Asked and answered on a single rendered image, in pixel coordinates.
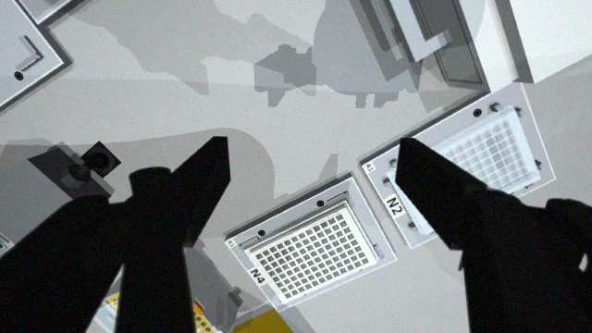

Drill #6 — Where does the grey box with green button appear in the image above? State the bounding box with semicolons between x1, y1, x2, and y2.
0;142;121;251

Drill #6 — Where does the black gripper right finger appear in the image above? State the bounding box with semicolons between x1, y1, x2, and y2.
395;138;592;333

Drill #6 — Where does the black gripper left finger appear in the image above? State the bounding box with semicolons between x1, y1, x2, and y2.
0;136;231;333

